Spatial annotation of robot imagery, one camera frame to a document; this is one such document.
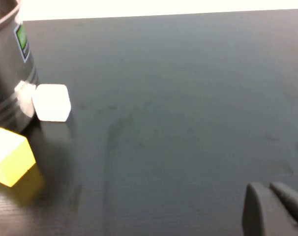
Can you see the yellow wooden cube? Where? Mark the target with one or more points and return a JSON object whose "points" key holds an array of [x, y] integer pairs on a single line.
{"points": [[10, 157]]}

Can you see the white cube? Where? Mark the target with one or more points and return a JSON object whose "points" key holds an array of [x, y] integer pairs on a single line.
{"points": [[51, 103]]}

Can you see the stainless steel cooking pot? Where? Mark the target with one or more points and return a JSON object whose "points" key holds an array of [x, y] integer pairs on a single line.
{"points": [[6, 73]]}

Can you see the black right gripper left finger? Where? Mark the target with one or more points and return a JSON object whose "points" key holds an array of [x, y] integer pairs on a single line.
{"points": [[259, 214]]}

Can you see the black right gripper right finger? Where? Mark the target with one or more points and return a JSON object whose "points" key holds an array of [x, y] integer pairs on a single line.
{"points": [[290, 199]]}

